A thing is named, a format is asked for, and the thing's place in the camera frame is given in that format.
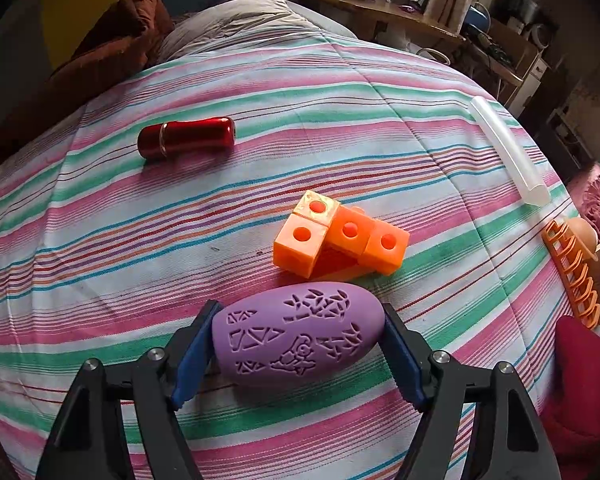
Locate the grey pillow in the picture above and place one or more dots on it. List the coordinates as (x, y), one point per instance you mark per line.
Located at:
(240, 20)

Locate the red metallic cylinder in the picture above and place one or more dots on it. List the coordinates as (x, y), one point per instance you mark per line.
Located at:
(187, 137)

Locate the beige egg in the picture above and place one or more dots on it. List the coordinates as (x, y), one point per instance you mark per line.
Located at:
(581, 234)

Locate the purple patterned egg-shaped toy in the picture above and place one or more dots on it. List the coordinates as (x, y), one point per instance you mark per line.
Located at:
(300, 335)

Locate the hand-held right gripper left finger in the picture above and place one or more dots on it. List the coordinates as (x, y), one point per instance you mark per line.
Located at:
(190, 360)

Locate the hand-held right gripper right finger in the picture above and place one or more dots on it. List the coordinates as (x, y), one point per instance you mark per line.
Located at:
(405, 360)

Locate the translucent white tube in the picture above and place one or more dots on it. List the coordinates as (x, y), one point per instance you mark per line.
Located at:
(510, 150)

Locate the orange plastic rack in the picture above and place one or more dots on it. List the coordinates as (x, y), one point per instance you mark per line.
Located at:
(572, 280)

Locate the dark red cloth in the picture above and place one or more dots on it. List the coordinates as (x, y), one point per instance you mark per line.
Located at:
(585, 400)

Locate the striped bed blanket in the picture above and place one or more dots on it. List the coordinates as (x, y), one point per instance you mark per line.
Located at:
(130, 240)

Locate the white cabinet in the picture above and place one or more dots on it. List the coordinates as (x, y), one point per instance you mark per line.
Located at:
(527, 77)

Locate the orange cube block toy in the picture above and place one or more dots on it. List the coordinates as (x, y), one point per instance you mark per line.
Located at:
(340, 240)

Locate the brown cushion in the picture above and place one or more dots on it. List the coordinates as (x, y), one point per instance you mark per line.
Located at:
(110, 40)

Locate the wooden table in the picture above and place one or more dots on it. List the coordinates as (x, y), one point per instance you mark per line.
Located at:
(380, 12)

